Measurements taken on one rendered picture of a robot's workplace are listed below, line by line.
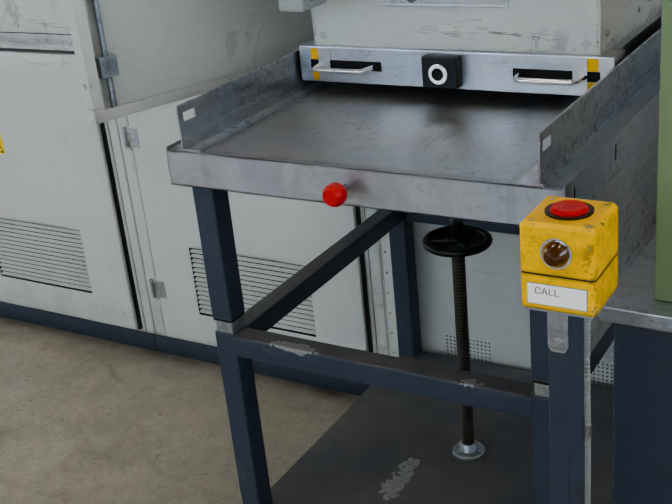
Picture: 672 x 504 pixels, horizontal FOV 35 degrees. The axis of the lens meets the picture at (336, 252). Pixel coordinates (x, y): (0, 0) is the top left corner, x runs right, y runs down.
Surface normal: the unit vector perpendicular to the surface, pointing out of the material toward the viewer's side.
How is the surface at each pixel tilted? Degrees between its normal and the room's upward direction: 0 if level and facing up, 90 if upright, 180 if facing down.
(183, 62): 90
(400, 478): 0
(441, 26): 90
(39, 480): 0
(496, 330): 90
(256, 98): 90
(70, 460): 0
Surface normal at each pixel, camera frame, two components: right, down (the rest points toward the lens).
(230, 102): 0.86, 0.13
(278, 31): 0.65, 0.25
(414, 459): -0.10, -0.91
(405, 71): -0.51, 0.39
